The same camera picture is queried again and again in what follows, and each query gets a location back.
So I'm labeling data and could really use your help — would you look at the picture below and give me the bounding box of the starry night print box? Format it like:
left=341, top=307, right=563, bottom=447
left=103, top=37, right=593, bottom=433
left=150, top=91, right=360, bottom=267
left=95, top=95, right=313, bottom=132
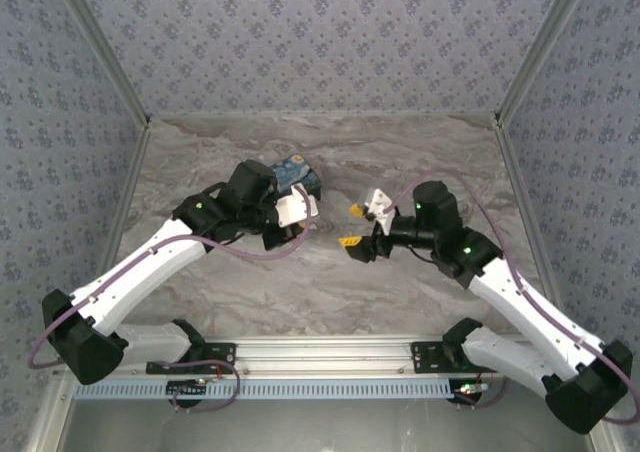
left=269, top=154, right=324, bottom=199

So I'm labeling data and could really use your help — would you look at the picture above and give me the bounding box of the black right controller board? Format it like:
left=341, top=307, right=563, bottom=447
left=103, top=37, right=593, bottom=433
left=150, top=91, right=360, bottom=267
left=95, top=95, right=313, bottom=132
left=452, top=380, right=489, bottom=406

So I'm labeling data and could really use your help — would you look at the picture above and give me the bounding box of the black controller board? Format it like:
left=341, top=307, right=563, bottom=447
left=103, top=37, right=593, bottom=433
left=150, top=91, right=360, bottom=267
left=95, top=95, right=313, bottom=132
left=166, top=379, right=209, bottom=407
left=452, top=380, right=489, bottom=406

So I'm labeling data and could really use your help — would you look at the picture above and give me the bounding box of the black left controller board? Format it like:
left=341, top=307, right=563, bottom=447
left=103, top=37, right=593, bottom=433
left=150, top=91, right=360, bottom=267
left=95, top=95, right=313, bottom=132
left=166, top=379, right=209, bottom=407

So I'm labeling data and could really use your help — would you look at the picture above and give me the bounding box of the grey metal sheet panel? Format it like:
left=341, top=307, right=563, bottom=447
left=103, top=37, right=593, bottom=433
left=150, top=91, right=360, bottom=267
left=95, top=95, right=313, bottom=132
left=27, top=371, right=619, bottom=452

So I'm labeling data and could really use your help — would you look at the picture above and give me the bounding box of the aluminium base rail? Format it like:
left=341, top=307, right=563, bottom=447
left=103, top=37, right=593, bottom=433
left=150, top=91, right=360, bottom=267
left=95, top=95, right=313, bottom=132
left=119, top=335, right=506, bottom=379

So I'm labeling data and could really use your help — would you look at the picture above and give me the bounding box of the pale blue slotted cable duct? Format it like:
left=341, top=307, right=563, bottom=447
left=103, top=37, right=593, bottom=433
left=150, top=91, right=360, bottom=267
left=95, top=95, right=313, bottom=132
left=73, top=377, right=460, bottom=401

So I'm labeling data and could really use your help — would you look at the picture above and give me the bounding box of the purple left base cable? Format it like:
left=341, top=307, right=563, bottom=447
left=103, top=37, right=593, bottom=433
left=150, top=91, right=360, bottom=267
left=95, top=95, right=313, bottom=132
left=168, top=358, right=242, bottom=414

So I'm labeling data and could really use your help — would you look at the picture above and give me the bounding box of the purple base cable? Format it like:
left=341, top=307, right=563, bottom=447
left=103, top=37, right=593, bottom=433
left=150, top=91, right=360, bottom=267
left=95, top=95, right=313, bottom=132
left=452, top=366, right=510, bottom=411
left=168, top=358, right=242, bottom=414

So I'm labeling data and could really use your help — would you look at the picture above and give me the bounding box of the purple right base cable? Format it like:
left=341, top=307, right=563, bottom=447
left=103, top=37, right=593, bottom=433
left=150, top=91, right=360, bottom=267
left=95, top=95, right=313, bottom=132
left=452, top=366, right=510, bottom=411

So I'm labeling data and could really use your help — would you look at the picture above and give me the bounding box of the aluminium left frame post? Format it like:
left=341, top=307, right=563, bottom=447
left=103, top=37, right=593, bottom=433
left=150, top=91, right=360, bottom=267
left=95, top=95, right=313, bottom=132
left=49, top=0, right=152, bottom=338

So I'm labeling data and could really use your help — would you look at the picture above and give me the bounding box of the aluminium frame post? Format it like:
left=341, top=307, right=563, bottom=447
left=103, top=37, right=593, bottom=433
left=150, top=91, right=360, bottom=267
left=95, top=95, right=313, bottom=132
left=49, top=0, right=152, bottom=338
left=493, top=0, right=597, bottom=303

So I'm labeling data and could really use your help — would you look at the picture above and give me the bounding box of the aluminium right frame post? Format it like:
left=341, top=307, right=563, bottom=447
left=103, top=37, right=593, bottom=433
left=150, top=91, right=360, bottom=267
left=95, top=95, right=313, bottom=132
left=493, top=0, right=597, bottom=303

